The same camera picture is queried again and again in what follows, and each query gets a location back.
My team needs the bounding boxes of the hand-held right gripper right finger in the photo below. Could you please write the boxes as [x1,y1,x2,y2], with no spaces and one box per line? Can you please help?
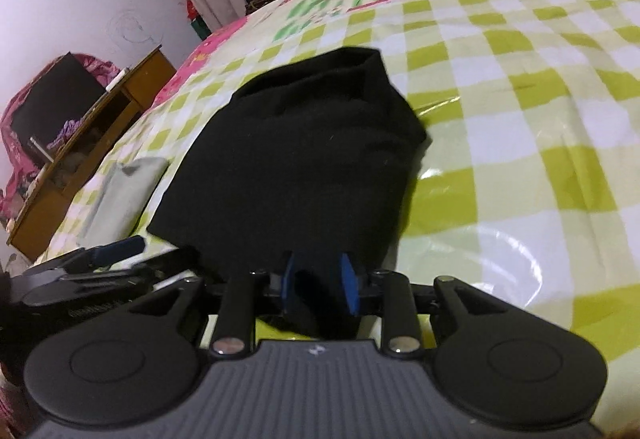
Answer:
[340,253,502,362]

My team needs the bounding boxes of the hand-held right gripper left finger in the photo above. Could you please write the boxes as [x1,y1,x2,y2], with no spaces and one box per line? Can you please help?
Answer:
[128,253,301,361]

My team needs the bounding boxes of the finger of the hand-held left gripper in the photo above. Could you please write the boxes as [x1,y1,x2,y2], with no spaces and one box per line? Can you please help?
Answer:
[64,236,148,270]
[131,246,203,284]

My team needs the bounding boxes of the dark knit pants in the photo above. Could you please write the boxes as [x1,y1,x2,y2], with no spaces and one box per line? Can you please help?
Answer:
[146,47,429,340]

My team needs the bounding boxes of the grey folded cloth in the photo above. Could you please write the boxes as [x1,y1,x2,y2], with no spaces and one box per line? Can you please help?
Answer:
[88,156,171,240]

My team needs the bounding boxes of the wooden desk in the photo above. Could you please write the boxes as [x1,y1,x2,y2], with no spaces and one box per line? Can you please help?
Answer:
[7,44,179,263]

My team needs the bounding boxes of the green checked plastic sheet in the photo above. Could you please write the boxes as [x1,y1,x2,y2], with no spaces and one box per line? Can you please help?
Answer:
[30,0,640,370]

